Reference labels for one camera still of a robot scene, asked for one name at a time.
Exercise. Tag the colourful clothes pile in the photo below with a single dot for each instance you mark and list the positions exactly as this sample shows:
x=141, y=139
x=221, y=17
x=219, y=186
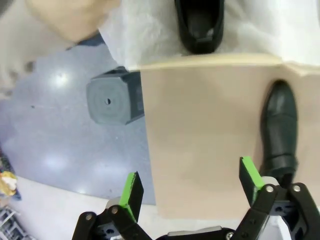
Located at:
x=7, y=180

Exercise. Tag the beige cardboard shoe box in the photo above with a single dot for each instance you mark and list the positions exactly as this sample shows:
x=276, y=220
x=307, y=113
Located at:
x=200, y=62

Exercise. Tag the black leather shoe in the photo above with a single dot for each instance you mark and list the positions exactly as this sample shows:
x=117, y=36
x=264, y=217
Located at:
x=197, y=25
x=280, y=120

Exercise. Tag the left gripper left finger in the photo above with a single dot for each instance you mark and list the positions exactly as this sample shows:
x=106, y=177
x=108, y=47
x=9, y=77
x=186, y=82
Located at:
x=132, y=197

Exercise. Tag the white tissue paper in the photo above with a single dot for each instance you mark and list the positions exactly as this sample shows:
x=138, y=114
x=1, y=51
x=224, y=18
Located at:
x=150, y=37

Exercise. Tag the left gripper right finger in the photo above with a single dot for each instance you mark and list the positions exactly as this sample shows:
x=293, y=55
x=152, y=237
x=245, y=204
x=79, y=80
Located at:
x=252, y=185

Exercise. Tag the white platform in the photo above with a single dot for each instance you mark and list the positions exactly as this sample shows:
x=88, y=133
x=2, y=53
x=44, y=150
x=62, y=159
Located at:
x=50, y=212

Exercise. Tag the person's right hand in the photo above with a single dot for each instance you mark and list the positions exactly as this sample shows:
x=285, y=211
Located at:
x=62, y=20

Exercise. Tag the grey square table leg base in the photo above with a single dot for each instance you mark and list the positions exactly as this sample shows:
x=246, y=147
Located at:
x=107, y=100

